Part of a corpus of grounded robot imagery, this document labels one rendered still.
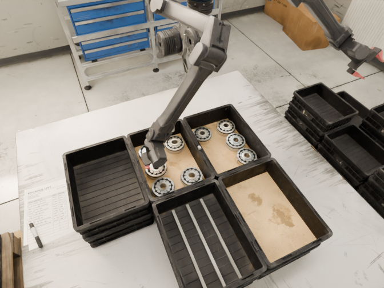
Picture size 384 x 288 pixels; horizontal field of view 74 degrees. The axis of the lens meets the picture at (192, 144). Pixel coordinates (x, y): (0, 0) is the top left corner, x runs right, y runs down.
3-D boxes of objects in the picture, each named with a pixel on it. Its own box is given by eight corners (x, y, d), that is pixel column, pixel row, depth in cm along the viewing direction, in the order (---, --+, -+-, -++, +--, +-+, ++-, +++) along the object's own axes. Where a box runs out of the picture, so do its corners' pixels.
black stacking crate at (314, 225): (214, 191, 120) (216, 178, 111) (266, 170, 128) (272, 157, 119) (261, 276, 97) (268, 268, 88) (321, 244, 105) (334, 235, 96)
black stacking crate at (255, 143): (182, 132, 142) (182, 118, 134) (228, 118, 150) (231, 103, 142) (214, 190, 120) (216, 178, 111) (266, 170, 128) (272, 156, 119)
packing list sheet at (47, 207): (20, 192, 130) (19, 191, 129) (67, 175, 136) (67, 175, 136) (24, 252, 111) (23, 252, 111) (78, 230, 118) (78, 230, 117)
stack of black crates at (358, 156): (306, 160, 214) (323, 134, 188) (333, 149, 222) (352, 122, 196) (343, 200, 192) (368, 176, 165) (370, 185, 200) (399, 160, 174)
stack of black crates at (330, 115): (276, 129, 236) (292, 91, 201) (302, 119, 245) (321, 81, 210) (306, 160, 214) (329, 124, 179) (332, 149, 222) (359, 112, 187)
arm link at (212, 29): (243, 26, 77) (220, 15, 71) (223, 68, 83) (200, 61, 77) (174, -1, 106) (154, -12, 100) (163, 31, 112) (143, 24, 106)
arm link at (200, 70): (222, 47, 84) (198, 38, 77) (230, 58, 81) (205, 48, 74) (164, 133, 109) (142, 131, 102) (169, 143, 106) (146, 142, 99)
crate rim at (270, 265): (215, 180, 112) (216, 178, 110) (271, 159, 120) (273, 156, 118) (267, 270, 90) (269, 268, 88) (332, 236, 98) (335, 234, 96)
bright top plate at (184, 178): (178, 170, 121) (178, 169, 121) (199, 165, 123) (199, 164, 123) (184, 188, 115) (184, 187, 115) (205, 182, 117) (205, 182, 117)
